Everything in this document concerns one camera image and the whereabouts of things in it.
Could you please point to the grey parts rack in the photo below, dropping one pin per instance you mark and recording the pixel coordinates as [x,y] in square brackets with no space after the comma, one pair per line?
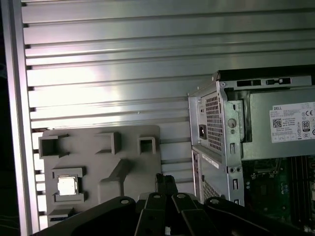
[110,172]

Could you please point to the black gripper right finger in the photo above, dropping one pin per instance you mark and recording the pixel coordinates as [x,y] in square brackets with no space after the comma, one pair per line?
[189,221]

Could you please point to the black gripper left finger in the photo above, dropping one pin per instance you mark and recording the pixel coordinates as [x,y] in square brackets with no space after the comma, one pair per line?
[150,216]

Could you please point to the black open PC case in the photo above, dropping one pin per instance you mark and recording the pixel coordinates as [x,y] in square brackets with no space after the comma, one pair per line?
[221,147]

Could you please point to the grey power supply unit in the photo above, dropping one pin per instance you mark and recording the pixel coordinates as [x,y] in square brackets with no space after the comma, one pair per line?
[258,123]

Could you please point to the green motherboard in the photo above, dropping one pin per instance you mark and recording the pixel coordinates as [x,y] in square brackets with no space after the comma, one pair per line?
[270,196]

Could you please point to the silver CPU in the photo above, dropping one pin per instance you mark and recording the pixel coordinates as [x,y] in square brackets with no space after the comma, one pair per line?
[67,185]

